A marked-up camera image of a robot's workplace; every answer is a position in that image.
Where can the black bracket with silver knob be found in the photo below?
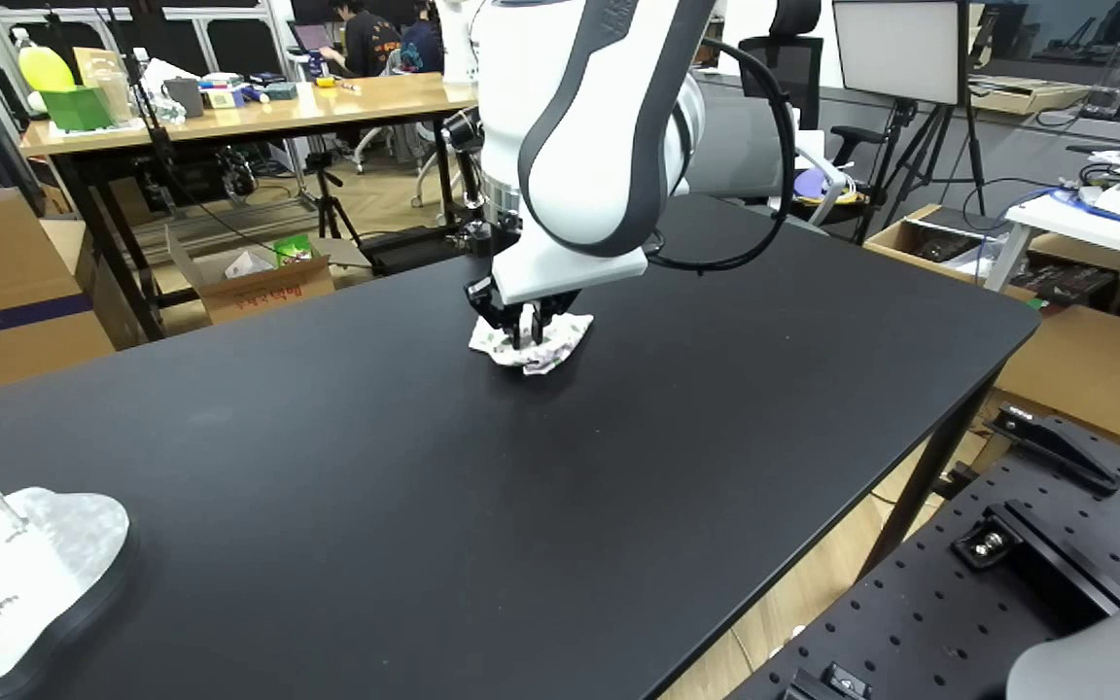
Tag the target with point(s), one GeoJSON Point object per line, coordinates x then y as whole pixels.
{"type": "Point", "coordinates": [1036, 564]}

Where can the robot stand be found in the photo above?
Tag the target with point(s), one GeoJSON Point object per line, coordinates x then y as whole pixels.
{"type": "Point", "coordinates": [920, 603]}

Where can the wooden table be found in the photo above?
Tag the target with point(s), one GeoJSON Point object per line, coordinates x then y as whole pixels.
{"type": "Point", "coordinates": [327, 107]}

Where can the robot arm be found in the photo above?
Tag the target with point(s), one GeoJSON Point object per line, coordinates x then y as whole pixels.
{"type": "Point", "coordinates": [599, 117]}

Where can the black clamp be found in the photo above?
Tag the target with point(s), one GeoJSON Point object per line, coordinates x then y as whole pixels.
{"type": "Point", "coordinates": [1056, 447]}

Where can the stack of cardboard boxes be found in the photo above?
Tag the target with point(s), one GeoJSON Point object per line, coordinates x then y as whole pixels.
{"type": "Point", "coordinates": [6, 292]}

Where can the green box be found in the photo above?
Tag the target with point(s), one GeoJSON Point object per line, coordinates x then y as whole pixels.
{"type": "Point", "coordinates": [79, 109]}

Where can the black office chair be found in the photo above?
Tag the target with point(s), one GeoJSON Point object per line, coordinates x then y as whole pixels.
{"type": "Point", "coordinates": [793, 58]}

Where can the person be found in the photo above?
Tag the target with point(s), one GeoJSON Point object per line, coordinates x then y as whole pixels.
{"type": "Point", "coordinates": [367, 44]}
{"type": "Point", "coordinates": [421, 47]}

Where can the yellow balloon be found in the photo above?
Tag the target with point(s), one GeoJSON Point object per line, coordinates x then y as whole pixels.
{"type": "Point", "coordinates": [43, 68]}

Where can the flat cardboard sheet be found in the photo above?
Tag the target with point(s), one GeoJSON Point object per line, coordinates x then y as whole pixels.
{"type": "Point", "coordinates": [1095, 369]}

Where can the open cardboard box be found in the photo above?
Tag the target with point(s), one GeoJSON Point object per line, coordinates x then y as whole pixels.
{"type": "Point", "coordinates": [263, 287]}
{"type": "Point", "coordinates": [929, 243]}

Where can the white patterned cloth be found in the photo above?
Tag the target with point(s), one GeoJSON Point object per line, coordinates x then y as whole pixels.
{"type": "Point", "coordinates": [560, 345]}

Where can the camera on mount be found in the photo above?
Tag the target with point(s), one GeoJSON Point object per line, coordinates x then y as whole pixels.
{"type": "Point", "coordinates": [463, 131]}

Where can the white panel on tripod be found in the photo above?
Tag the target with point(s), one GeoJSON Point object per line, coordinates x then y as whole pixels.
{"type": "Point", "coordinates": [895, 49]}

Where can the white table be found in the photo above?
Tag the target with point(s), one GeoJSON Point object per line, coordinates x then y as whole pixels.
{"type": "Point", "coordinates": [1095, 228]}

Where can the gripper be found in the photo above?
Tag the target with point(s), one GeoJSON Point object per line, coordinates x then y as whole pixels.
{"type": "Point", "coordinates": [484, 297]}

